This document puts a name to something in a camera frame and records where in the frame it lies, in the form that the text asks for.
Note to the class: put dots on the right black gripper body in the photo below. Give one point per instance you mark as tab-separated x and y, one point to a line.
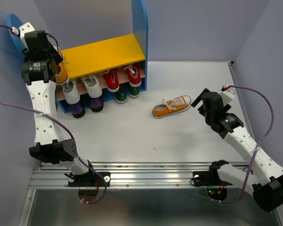
203	112

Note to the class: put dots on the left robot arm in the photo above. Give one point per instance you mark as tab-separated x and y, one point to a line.
39	71

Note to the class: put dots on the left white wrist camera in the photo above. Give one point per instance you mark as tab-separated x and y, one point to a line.
22	30

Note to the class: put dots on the orange sneaker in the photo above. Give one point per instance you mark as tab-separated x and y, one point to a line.
173	106
61	77

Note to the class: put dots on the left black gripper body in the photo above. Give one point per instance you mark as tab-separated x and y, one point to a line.
54	54

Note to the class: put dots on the white sneaker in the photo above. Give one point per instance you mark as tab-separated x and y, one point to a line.
71	93
92	86

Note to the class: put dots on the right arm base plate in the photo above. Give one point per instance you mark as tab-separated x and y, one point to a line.
205	178

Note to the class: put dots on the aluminium rail frame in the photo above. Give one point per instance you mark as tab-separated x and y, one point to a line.
151	161

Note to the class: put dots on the purple sneaker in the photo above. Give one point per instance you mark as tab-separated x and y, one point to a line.
96	104
77	110

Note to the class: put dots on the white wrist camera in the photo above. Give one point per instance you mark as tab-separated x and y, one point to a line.
22	30
227	95

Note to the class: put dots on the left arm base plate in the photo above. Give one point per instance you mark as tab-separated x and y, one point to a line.
88	179

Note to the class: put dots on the white sneaker right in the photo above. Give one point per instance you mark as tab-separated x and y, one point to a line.
92	86

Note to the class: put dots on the purple sneaker left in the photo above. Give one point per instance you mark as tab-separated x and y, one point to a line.
77	110

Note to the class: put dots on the white sneaker left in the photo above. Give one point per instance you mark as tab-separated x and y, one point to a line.
71	93

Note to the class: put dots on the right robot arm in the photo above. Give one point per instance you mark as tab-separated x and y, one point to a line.
263	179

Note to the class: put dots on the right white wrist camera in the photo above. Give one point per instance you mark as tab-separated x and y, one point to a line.
227	95

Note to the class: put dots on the red sneaker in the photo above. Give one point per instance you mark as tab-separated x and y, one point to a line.
133	74
111	79

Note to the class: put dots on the green sneaker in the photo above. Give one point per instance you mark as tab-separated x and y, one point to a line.
133	91
120	96

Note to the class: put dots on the purple sneaker right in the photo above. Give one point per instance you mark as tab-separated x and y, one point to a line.
96	104

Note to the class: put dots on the blue yellow shoe shelf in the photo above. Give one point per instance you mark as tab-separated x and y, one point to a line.
112	55

